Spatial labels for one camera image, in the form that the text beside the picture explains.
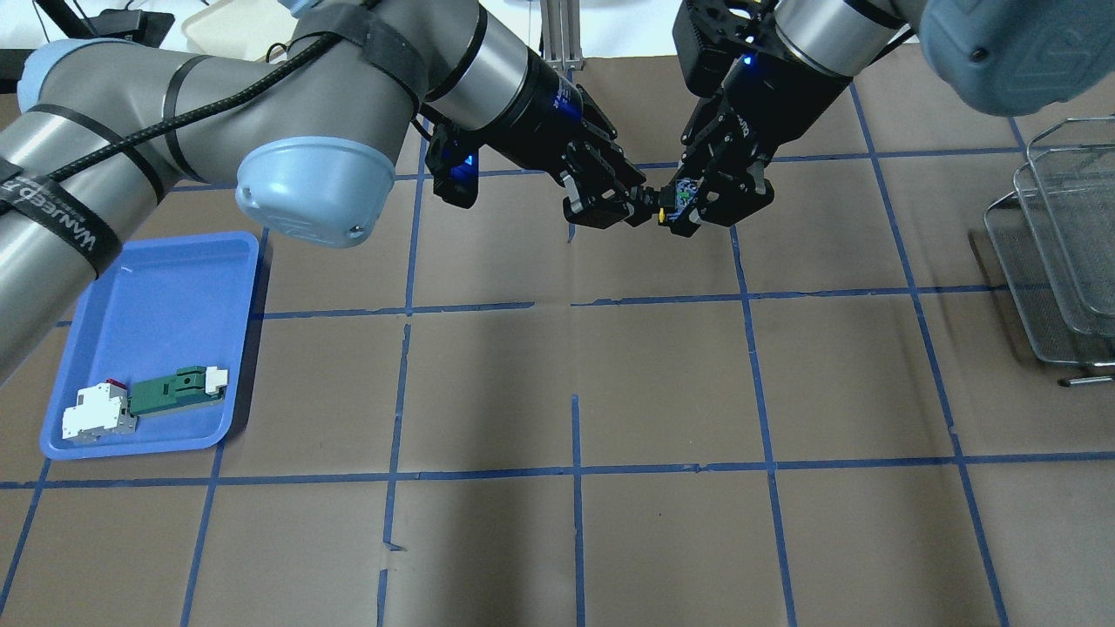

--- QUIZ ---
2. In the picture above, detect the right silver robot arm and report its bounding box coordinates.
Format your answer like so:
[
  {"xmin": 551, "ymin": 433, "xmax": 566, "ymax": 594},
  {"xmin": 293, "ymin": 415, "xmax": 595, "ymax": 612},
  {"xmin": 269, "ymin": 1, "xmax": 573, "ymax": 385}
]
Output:
[{"xmin": 657, "ymin": 1, "xmax": 1114, "ymax": 237}]

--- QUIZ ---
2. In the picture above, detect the green terminal block module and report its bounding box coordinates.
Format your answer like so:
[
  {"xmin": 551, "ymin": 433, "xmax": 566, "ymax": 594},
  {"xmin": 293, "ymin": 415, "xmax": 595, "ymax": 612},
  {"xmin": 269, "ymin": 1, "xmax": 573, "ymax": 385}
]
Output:
[{"xmin": 129, "ymin": 366, "xmax": 230, "ymax": 417}]

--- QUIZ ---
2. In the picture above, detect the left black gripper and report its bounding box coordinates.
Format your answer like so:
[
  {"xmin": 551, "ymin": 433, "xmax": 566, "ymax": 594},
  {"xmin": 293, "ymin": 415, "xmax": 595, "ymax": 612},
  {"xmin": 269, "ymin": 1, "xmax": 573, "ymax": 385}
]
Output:
[{"xmin": 501, "ymin": 57, "xmax": 661, "ymax": 229}]

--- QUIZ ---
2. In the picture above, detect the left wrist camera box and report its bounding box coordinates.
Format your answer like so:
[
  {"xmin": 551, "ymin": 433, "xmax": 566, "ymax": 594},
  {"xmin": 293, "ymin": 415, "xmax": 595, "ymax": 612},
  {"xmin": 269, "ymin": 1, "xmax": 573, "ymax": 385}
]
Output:
[{"xmin": 425, "ymin": 122, "xmax": 482, "ymax": 209}]

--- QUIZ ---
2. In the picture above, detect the silver wire mesh shelf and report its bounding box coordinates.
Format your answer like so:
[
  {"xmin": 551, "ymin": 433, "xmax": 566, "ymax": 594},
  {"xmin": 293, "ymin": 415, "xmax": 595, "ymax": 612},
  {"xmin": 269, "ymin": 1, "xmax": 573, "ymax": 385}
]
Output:
[{"xmin": 983, "ymin": 115, "xmax": 1114, "ymax": 388}]

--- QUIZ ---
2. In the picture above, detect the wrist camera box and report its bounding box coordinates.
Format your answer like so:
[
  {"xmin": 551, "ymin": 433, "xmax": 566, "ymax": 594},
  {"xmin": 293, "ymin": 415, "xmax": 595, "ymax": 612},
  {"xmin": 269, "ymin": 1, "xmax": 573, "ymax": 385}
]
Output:
[
  {"xmin": 425, "ymin": 122, "xmax": 482, "ymax": 209},
  {"xmin": 672, "ymin": 1, "xmax": 776, "ymax": 98}
]

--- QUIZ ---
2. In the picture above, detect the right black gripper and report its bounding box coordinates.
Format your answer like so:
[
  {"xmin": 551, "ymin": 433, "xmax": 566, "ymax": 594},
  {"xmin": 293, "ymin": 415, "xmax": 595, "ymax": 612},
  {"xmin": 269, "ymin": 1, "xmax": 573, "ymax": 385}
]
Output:
[{"xmin": 666, "ymin": 57, "xmax": 776, "ymax": 239}]

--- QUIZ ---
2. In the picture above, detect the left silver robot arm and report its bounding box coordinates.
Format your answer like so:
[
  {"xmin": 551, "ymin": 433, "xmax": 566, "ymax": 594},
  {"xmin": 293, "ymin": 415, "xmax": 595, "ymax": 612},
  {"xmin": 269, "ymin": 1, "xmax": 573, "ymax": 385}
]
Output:
[{"xmin": 3, "ymin": 1, "xmax": 644, "ymax": 380}]

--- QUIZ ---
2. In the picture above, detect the aluminium frame post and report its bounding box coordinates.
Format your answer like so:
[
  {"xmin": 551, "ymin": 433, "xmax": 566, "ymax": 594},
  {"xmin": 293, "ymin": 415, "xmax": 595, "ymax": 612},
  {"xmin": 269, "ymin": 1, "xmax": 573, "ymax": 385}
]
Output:
[{"xmin": 539, "ymin": 0, "xmax": 585, "ymax": 71}]

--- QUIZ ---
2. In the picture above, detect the blue plastic tray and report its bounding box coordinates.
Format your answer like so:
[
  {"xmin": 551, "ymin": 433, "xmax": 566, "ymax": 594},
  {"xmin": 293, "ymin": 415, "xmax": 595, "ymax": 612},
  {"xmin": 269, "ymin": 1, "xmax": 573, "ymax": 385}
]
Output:
[{"xmin": 39, "ymin": 231, "xmax": 261, "ymax": 461}]

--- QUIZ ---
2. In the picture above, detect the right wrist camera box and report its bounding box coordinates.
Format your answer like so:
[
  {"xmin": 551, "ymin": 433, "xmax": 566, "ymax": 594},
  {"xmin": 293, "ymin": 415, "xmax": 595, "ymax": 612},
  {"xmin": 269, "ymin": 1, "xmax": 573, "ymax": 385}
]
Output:
[{"xmin": 672, "ymin": 1, "xmax": 776, "ymax": 98}]

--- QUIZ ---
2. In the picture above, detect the white circuit breaker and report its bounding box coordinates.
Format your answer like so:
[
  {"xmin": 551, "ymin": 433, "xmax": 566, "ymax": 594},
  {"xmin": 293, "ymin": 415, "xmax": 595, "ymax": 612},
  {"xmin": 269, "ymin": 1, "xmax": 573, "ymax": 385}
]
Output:
[{"xmin": 61, "ymin": 380, "xmax": 137, "ymax": 443}]

